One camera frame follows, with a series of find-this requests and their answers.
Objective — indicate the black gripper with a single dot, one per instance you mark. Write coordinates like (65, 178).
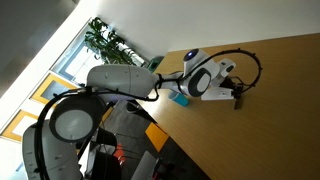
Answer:
(236, 89)

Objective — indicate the blue plastic cup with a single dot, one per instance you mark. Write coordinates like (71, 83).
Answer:
(181, 100)

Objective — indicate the green bin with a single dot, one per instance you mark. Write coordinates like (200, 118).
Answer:
(155, 63)

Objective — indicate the green potted plant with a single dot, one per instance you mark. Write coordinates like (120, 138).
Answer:
(106, 43)

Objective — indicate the black office chair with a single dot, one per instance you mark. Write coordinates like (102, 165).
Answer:
(106, 166)

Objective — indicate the white framed window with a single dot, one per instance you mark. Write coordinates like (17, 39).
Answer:
(75, 63)

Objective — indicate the yellow framed window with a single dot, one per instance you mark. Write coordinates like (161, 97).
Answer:
(16, 125)
(50, 90)

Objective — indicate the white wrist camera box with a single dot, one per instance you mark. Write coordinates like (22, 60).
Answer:
(216, 94)

